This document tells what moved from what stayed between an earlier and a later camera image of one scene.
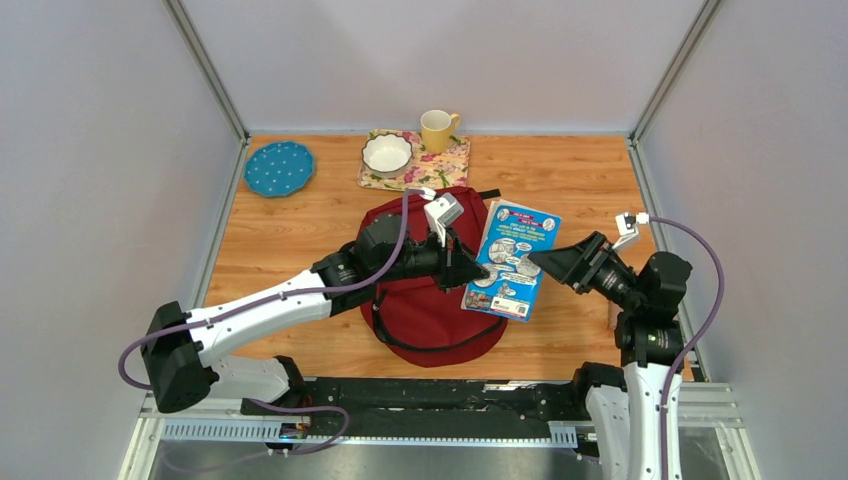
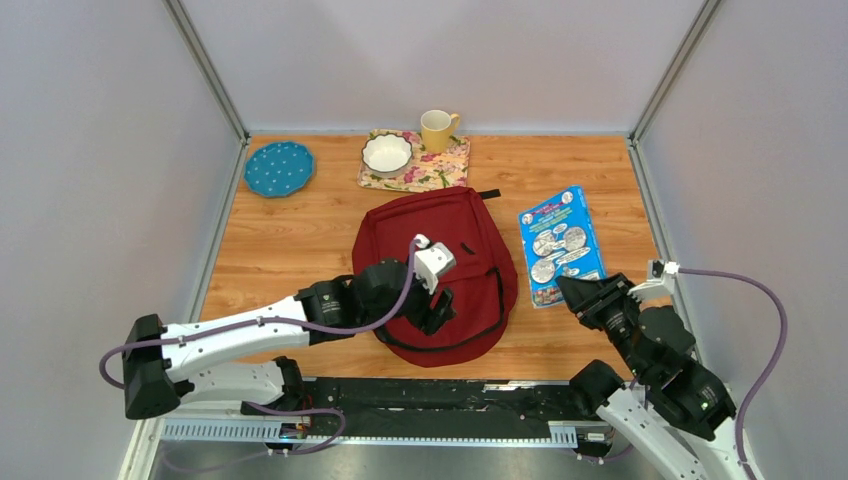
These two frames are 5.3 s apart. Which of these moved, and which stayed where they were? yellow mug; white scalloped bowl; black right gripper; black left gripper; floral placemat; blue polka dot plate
Moved: black left gripper; black right gripper
Stayed: yellow mug; floral placemat; white scalloped bowl; blue polka dot plate
